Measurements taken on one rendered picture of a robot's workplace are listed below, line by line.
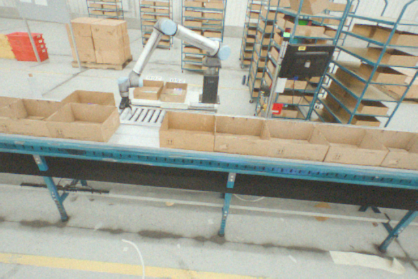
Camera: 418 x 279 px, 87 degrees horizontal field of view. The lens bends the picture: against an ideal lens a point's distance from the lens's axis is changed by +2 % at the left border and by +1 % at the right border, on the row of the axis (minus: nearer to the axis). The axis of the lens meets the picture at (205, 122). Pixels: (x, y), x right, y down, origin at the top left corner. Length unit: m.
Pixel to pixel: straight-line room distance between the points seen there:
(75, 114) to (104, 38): 4.09
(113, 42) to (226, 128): 4.61
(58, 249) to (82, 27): 4.91
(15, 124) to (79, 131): 0.45
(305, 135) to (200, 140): 0.90
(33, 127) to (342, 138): 2.35
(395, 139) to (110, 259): 2.48
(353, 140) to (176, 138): 1.43
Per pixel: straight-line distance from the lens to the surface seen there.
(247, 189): 1.78
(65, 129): 1.83
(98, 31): 6.05
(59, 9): 5.95
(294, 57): 2.11
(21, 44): 7.29
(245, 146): 1.56
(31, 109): 2.32
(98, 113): 2.00
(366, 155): 1.89
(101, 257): 2.24
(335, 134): 2.06
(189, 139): 1.53
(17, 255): 2.52
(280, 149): 1.62
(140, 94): 2.66
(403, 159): 2.05
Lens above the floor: 1.90
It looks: 31 degrees down
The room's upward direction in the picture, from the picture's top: 5 degrees clockwise
